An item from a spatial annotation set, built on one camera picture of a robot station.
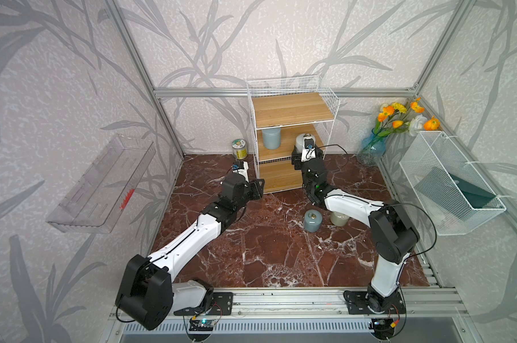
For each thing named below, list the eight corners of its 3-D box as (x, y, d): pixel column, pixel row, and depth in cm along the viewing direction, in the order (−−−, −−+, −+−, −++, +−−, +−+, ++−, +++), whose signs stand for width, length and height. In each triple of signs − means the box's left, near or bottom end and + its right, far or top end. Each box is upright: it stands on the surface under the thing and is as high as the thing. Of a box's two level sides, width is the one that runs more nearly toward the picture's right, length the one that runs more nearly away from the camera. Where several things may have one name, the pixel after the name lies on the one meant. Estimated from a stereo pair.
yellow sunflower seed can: (233, 159, 121) (230, 148, 114) (234, 150, 126) (232, 138, 119) (246, 159, 121) (245, 148, 114) (247, 150, 126) (246, 138, 119)
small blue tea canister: (303, 232, 93) (306, 223, 86) (302, 219, 97) (304, 209, 90) (319, 232, 93) (323, 223, 86) (317, 219, 97) (321, 209, 90)
